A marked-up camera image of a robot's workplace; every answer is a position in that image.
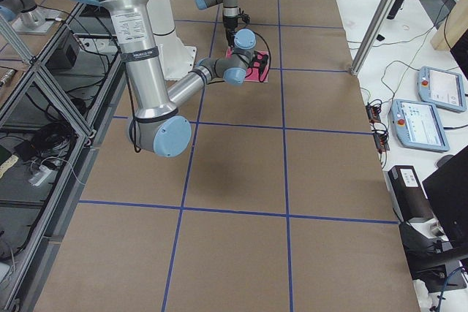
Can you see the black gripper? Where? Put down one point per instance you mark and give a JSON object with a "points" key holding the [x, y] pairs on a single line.
{"points": [[253, 68], [229, 31]]}

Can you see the pink and grey towel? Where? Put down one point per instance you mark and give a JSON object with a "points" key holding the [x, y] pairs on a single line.
{"points": [[253, 75]]}

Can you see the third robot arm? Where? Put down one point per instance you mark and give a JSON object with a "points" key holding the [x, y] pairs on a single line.
{"points": [[27, 17]]}

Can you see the brown paper table cover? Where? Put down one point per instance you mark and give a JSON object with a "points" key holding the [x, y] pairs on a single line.
{"points": [[278, 204]]}

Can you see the near teach pendant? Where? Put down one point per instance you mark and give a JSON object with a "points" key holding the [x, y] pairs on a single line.
{"points": [[418, 126]]}

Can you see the teach pendant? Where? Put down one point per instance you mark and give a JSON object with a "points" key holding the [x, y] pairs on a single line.
{"points": [[442, 88], [418, 126]]}

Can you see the far teach pendant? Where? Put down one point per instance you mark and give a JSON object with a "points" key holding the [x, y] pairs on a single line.
{"points": [[442, 88]]}

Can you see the black box device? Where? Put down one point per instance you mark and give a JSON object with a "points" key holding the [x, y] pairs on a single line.
{"points": [[409, 198]]}

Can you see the black monitor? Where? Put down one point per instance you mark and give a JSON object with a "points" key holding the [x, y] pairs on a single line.
{"points": [[446, 189]]}

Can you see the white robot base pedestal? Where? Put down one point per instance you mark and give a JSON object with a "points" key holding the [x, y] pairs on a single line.
{"points": [[176, 58]]}

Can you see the aluminium frame post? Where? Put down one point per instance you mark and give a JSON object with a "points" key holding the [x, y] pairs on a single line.
{"points": [[370, 36]]}

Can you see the aluminium frame rack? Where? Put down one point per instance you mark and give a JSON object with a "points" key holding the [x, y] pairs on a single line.
{"points": [[55, 111]]}

